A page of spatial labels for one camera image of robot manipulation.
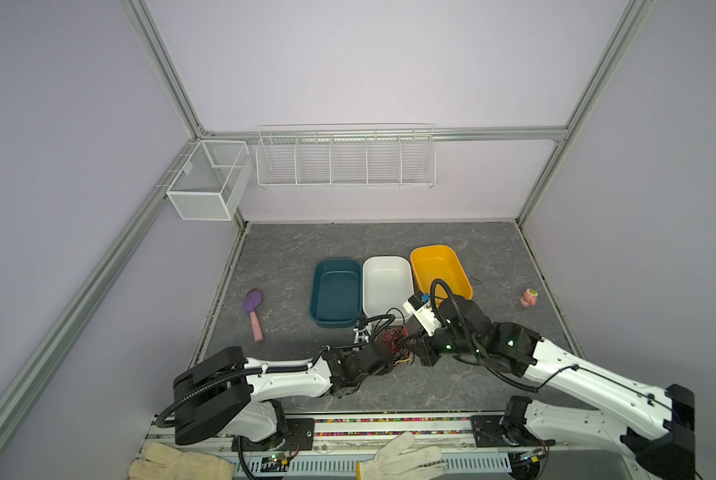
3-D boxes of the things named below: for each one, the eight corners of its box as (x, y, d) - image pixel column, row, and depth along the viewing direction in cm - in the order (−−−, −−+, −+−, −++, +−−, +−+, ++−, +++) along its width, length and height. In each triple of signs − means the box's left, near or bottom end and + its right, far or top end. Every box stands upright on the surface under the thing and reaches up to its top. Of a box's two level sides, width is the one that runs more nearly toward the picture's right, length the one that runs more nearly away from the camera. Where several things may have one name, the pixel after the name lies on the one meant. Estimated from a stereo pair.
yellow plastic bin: (415, 303, 100) (417, 293, 95) (409, 256, 113) (411, 245, 108) (468, 303, 100) (473, 293, 95) (456, 256, 113) (460, 245, 108)
